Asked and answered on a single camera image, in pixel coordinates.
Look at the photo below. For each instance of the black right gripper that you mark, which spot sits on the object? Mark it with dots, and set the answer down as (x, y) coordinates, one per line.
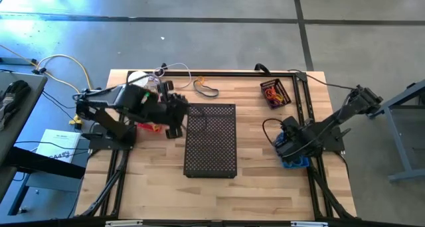
(303, 140)

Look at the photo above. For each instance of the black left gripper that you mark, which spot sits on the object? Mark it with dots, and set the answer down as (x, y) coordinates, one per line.
(171, 109)

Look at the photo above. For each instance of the blue rubber band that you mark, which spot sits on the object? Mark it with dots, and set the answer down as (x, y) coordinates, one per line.
(301, 161)
(208, 95)

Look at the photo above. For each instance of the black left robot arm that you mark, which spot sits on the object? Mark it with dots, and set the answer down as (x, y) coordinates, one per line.
(129, 101)

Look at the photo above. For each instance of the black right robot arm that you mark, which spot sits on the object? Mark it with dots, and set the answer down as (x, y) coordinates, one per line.
(335, 119)

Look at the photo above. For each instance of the blue plastic basket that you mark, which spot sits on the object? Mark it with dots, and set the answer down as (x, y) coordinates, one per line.
(299, 165)

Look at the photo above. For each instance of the red plastic basket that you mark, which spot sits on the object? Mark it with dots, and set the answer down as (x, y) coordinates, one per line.
(149, 127)

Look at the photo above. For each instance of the white mushroom lamp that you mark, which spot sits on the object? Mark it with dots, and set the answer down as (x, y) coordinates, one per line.
(136, 77)

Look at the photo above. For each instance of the black perforated metal shelf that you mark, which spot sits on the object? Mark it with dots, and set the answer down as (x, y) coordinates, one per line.
(209, 140)

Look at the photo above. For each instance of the black plastic basket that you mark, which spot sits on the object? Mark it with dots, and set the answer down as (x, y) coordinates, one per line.
(277, 82)

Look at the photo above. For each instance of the white booklet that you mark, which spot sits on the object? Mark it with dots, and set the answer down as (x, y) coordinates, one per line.
(56, 144)

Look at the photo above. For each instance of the black side table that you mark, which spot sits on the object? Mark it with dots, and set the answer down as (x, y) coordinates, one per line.
(23, 114)

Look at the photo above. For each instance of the black work gloves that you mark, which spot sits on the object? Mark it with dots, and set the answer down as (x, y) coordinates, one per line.
(11, 97)

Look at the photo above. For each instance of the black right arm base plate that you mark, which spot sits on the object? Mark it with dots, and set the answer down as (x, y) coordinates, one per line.
(333, 144)

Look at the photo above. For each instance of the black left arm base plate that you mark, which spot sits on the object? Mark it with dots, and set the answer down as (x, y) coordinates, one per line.
(99, 144)

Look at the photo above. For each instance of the silver metal bracket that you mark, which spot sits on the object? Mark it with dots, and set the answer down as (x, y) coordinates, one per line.
(123, 223)
(308, 224)

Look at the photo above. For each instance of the grey metal table frame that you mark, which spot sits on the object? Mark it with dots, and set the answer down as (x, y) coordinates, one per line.
(408, 175)

